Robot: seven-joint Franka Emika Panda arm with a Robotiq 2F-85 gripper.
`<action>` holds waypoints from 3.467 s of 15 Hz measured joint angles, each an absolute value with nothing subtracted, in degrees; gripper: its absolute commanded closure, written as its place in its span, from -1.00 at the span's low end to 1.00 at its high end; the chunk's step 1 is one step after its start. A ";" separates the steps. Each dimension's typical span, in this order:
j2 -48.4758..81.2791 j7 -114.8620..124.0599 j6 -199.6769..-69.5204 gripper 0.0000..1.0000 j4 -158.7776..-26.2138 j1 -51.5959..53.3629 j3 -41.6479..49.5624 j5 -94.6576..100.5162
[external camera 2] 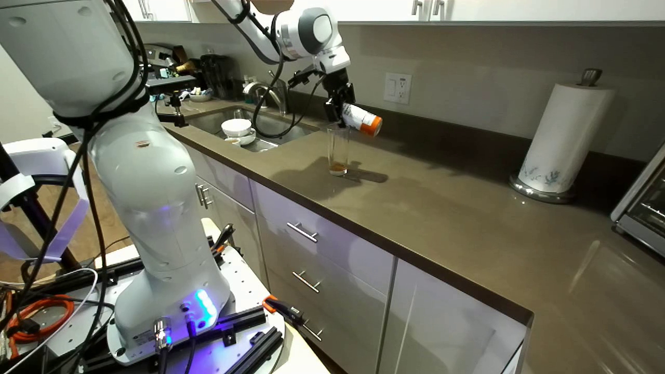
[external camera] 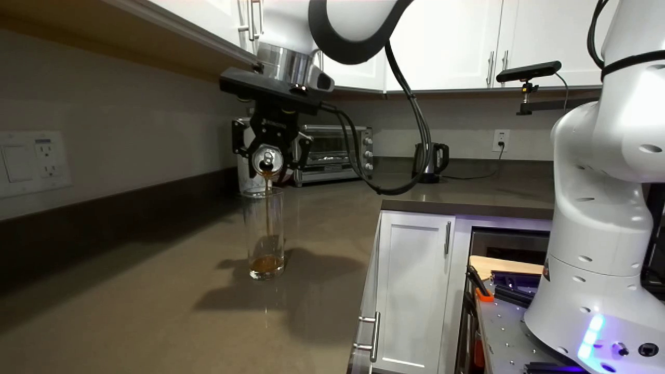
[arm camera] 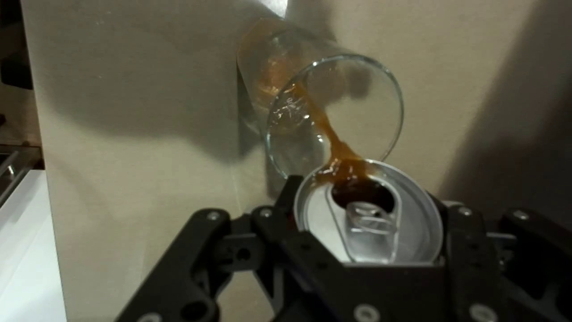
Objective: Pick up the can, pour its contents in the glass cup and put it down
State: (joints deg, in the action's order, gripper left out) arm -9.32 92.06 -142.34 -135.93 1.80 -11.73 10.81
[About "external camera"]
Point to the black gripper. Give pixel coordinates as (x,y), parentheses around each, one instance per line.
(277,121)

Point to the white orange drink can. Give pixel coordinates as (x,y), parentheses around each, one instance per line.
(266,161)

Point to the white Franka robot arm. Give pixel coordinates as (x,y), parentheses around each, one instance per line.
(604,208)

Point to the small dark cup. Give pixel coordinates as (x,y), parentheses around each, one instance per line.
(266,262)

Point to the tall clear glass cup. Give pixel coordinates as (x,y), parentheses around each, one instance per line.
(266,267)

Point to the white paper towel roll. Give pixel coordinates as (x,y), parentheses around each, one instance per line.
(247,179)

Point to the silver toaster oven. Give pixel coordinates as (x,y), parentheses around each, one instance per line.
(339,157)

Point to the white upper cabinet door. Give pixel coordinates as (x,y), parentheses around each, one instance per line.
(553,35)
(360,73)
(459,42)

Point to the white cabinet door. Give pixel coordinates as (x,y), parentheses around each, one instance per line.
(360,73)
(412,291)
(459,42)
(553,35)

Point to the long white upper cabinet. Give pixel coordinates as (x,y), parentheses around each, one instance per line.
(195,17)

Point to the steel electric kettle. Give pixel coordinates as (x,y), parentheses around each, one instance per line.
(438,159)

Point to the white lower cabinet door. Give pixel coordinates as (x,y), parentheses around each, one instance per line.
(412,291)

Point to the black orange bar clamp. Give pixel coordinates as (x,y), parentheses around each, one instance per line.
(478,353)
(485,293)

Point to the wooden table board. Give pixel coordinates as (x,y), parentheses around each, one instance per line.
(505,264)

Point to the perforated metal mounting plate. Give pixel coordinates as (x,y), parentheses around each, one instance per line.
(505,339)

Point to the black equipment box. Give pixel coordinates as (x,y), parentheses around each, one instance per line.
(656,241)

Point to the white wall outlet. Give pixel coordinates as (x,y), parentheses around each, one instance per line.
(497,133)

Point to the white switch outlet plate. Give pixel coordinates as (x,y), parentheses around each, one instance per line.
(34,163)

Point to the black stereo camera on mount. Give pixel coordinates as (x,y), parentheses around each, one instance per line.
(530,71)

